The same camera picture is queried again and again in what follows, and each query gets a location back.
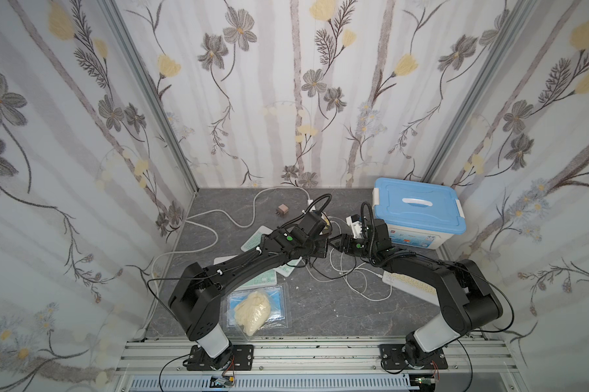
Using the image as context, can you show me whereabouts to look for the far green white keyboard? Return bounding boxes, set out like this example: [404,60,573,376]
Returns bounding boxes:
[241,225,304,278]

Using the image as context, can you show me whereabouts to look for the white power strip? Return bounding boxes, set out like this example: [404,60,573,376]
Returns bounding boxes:
[308,199,332,234]

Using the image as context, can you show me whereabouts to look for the near green white keyboard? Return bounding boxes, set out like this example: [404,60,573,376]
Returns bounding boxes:
[213,255,278,292]

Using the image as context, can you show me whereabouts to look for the cream cloth bundle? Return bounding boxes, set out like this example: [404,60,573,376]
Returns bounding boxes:
[234,291,272,336]

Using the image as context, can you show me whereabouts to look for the white cable yellow keyboard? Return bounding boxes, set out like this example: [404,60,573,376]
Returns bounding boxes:
[328,217,393,302]

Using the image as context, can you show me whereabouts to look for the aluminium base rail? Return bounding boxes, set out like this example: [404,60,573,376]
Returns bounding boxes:
[109,336,529,391]

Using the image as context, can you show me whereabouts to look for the thick white power cord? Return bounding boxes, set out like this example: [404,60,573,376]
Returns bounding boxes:
[137,185,315,339]

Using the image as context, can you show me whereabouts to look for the blue lid storage box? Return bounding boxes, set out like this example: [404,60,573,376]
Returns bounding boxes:
[373,177,467,250]

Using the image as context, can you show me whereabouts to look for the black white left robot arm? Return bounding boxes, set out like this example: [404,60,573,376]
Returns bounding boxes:
[167,211,327,370]

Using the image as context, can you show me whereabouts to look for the bag of blue masks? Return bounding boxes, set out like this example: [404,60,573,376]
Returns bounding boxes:
[220,284,291,338]

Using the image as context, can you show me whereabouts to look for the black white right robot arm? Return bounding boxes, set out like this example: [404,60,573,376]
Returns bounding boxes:
[329,219,503,368]

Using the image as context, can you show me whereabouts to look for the green white keyboard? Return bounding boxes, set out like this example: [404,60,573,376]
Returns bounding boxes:
[241,225,304,278]
[213,255,278,292]

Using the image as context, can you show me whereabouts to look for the black USB cable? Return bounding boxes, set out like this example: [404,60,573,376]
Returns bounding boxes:
[284,254,359,281]

